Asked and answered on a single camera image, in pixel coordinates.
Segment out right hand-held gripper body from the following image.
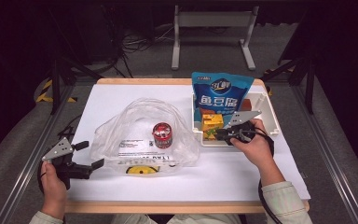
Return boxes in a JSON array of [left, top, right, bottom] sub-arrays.
[[226, 109, 263, 147]]

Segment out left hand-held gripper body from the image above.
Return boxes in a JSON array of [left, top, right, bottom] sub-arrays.
[[41, 137, 93, 190]]

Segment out yellow drink carton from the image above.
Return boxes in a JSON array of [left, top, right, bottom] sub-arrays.
[[200, 113, 226, 142]]

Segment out translucent plastic shopping bag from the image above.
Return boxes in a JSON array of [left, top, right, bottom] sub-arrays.
[[89, 97, 200, 175]]

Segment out white plastic bin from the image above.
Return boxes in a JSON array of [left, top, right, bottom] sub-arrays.
[[190, 91, 282, 148]]

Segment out blue snack pouch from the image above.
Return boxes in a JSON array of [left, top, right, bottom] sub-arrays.
[[191, 71, 255, 124]]

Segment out person's right hand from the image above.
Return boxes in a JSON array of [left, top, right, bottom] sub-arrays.
[[229, 119, 278, 175]]

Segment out person's left hand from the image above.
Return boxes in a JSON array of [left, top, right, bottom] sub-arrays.
[[39, 161, 69, 215]]

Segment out yellow black hazard tape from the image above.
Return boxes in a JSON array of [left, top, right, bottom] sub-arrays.
[[35, 78, 78, 104], [262, 67, 274, 97]]

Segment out red can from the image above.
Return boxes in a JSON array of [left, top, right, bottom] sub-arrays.
[[152, 121, 173, 149]]

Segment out white table cover sheet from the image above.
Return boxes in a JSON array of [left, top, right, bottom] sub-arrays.
[[67, 84, 311, 203]]

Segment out wooden table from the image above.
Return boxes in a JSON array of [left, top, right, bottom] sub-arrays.
[[64, 77, 310, 215]]

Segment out thin black floor cable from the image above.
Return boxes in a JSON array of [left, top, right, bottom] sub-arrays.
[[57, 114, 82, 143]]

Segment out aluminium rail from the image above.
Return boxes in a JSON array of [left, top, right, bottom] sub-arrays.
[[292, 83, 358, 224], [0, 92, 73, 224]]

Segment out left hand-held gripper cable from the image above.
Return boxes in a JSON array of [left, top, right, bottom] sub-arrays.
[[36, 164, 48, 196]]

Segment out hand-held gripper cable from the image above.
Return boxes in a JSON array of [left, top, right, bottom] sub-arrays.
[[253, 125, 284, 224], [36, 164, 48, 196]]

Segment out right hand-held gripper cable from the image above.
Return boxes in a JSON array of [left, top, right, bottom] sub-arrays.
[[253, 125, 284, 224]]

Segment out grey metal stand frame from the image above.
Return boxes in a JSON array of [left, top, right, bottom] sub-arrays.
[[171, 4, 260, 71]]

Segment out tangle of black cables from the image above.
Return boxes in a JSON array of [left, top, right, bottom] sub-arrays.
[[117, 21, 175, 55]]

